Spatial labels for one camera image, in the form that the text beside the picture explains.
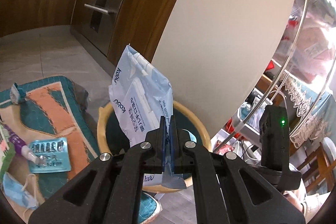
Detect white blue wet wipes pack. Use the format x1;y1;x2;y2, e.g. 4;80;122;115
109;45;186;190

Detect blue face mask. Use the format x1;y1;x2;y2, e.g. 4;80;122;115
2;172;39;214

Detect teal and yellow trash bin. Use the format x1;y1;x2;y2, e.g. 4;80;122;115
96;100;212;193

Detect wooden kitchen cabinets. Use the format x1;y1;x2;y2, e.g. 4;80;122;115
1;0;177;64

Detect person's right hand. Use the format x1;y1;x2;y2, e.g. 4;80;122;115
283;179;306;213

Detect glass round table top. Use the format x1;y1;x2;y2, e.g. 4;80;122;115
213;0;336;154

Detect blue blister pack tray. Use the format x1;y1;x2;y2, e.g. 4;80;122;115
29;137;71;173

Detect teal and orange quilted cushion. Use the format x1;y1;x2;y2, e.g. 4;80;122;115
0;75;161;224

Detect purple spray bottle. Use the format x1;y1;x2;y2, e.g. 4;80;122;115
1;122;45;165

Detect small teal white wrapper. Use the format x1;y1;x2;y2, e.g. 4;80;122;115
10;83;26;105

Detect built-in steel oven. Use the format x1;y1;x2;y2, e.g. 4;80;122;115
81;0;123;55

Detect green white paper package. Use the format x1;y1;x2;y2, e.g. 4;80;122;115
0;123;15;183

